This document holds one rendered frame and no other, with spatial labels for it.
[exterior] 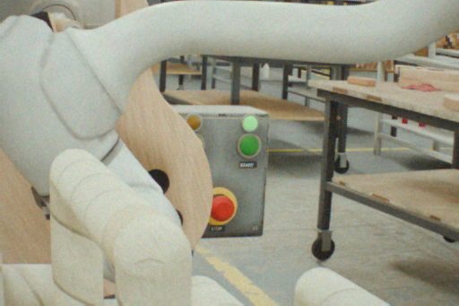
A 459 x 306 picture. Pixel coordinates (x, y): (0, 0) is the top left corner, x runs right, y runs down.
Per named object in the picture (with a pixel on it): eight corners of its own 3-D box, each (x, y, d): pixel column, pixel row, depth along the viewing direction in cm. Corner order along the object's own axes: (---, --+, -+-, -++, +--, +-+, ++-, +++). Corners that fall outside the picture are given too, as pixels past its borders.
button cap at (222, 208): (203, 217, 152) (203, 192, 151) (228, 216, 153) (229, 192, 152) (210, 222, 148) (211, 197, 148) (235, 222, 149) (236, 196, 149)
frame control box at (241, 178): (107, 237, 172) (109, 94, 168) (220, 236, 178) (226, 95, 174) (135, 275, 148) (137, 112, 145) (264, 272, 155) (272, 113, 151)
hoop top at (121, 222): (40, 196, 55) (40, 144, 55) (95, 196, 57) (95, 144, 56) (126, 303, 37) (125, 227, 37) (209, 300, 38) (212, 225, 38)
